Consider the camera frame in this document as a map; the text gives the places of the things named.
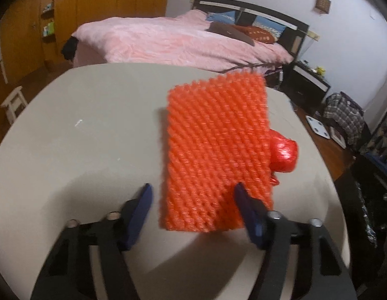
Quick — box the black white nightstand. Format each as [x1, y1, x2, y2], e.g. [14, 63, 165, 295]
[279, 62, 331, 115]

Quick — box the black clothing on bed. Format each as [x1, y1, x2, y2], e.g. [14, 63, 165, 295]
[60, 36, 79, 62]

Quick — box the brown flat pillow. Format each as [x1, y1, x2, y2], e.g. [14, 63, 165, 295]
[207, 22, 255, 46]

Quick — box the blue pillow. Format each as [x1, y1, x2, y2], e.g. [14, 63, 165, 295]
[252, 15, 286, 41]
[206, 11, 236, 25]

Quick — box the red plastic bag ball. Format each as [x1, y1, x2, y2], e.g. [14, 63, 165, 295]
[269, 129, 299, 186]

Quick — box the wooden wardrobe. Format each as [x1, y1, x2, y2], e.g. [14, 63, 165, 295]
[0, 0, 167, 85]

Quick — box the plaid shirt on chair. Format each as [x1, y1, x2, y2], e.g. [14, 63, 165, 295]
[322, 92, 365, 146]

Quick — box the small white stool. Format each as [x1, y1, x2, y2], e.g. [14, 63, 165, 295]
[0, 86, 28, 125]

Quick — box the right blue pillow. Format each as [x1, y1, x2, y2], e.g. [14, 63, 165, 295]
[252, 15, 286, 41]

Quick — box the red dotted pillow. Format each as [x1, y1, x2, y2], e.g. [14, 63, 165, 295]
[233, 25, 277, 44]

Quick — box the yellow plush toy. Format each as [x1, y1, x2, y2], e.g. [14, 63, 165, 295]
[316, 66, 326, 77]

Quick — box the left blue pillow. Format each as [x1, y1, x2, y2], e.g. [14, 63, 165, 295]
[206, 11, 236, 25]

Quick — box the bed with pink cover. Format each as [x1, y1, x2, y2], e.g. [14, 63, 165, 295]
[72, 9, 294, 73]

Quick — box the white framed book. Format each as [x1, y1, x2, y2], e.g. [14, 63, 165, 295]
[329, 127, 346, 150]

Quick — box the black bed headboard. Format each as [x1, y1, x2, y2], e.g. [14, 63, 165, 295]
[191, 0, 309, 60]

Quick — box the black trash bin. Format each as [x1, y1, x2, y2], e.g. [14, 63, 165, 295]
[334, 155, 387, 288]

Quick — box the orange bubble wrap sheet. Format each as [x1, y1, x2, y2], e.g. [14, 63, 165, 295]
[162, 72, 274, 232]

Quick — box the dark green curtain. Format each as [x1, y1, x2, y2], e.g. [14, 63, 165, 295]
[362, 112, 387, 172]

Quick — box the right wall lamp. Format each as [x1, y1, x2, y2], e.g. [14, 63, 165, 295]
[315, 0, 331, 14]

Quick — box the white bathroom scale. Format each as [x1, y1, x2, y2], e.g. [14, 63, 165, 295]
[305, 115, 331, 140]

